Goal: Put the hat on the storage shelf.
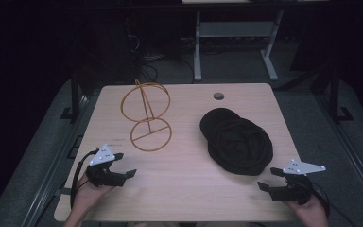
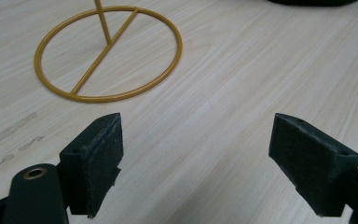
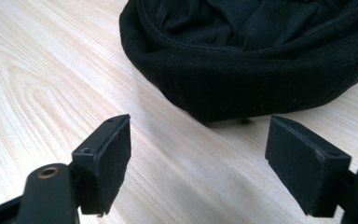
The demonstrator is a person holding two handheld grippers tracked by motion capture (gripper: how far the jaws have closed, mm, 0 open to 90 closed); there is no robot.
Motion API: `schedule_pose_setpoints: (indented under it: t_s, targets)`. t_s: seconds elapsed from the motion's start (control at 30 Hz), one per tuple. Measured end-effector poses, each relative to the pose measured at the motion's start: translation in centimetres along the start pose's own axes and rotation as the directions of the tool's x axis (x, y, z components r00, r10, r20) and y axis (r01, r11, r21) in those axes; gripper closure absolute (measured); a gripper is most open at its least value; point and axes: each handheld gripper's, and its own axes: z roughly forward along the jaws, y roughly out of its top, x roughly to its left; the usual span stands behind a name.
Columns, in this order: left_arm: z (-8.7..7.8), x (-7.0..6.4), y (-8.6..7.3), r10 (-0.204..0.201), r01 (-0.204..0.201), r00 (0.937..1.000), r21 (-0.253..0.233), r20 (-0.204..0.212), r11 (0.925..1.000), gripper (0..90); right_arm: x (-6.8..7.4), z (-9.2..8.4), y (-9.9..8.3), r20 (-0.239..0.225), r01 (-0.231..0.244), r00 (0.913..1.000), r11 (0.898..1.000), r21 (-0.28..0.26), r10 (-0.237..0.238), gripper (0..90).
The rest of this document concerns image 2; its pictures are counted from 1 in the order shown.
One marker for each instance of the dark object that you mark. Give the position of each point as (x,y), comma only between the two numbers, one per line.
(312,2)

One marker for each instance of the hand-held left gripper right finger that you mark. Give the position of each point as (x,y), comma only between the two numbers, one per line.
(310,161)

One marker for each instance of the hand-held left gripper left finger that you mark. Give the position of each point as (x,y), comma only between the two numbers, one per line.
(93,161)

